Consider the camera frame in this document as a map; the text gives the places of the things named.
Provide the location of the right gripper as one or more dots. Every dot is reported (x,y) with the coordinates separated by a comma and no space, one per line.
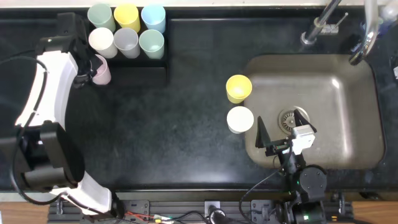
(276,147)

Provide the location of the white cup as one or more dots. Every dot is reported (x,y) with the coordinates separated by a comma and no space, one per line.
(101,40)
(240,119)

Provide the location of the yellow cup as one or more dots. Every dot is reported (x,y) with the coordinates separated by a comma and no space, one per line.
(127,15)
(238,88)

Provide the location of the pink cup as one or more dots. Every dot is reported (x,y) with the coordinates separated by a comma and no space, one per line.
(104,76)

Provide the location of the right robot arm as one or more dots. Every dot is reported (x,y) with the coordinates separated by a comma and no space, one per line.
(311,180)

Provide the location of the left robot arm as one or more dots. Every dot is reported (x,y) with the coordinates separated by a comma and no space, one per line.
(53,87)

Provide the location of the steel sink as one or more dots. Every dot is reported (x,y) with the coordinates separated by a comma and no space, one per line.
(342,102)

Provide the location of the steel tap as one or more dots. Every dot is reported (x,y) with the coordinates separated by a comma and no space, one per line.
(314,29)

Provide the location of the blue soap bottle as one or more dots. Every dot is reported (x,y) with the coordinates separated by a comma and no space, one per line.
(384,28)

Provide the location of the black tray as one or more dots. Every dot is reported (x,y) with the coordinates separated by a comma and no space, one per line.
(140,76)

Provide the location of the green cup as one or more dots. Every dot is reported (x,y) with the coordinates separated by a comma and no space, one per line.
(151,42)
(100,15)

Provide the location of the blue cup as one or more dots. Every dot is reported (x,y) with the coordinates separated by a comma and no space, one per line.
(153,17)

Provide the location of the grey cup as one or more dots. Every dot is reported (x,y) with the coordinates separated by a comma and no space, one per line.
(126,40)

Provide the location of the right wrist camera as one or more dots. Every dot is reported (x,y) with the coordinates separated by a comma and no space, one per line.
(303,138)

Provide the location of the mounting rail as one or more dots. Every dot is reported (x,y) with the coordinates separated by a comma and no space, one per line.
(180,208)

